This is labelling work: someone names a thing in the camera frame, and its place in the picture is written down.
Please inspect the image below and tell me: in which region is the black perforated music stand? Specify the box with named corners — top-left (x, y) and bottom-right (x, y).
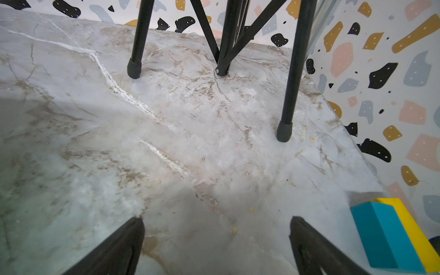
top-left (127, 0), bottom-right (317, 143)

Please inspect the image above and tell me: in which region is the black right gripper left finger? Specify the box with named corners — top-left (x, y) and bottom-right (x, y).
top-left (64, 217), bottom-right (145, 275)

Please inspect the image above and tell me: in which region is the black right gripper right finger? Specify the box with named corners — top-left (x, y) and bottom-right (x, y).
top-left (289, 216), bottom-right (367, 275)

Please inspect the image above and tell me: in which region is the blue yellow sponge block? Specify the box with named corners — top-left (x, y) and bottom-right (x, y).
top-left (350, 198), bottom-right (440, 275)

